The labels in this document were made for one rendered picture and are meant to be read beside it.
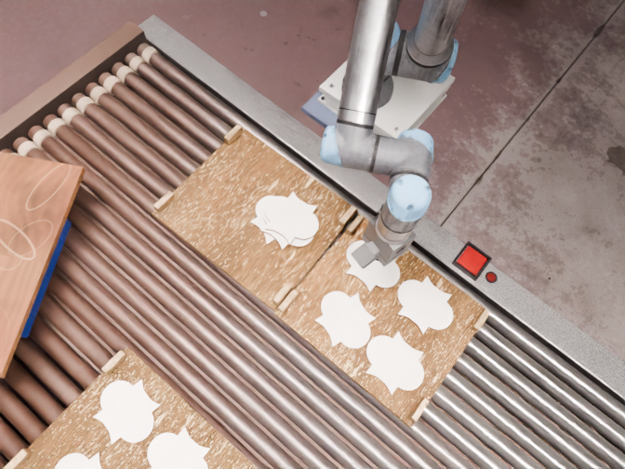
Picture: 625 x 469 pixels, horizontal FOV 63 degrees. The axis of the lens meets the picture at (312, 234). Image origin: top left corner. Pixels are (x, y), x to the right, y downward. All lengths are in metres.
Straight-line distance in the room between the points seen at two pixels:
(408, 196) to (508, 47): 2.35
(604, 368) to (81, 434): 1.23
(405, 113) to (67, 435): 1.17
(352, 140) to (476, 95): 1.98
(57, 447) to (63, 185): 0.58
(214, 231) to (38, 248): 0.40
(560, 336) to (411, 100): 0.75
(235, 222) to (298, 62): 1.65
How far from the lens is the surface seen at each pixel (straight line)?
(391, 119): 1.50
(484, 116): 2.86
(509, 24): 3.34
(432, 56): 1.33
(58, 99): 1.62
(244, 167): 1.39
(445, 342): 1.29
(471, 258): 1.39
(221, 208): 1.34
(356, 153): 0.99
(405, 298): 1.28
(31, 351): 1.36
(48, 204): 1.33
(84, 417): 1.28
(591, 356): 1.47
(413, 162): 0.99
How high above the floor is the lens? 2.14
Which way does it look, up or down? 67 degrees down
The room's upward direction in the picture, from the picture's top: 10 degrees clockwise
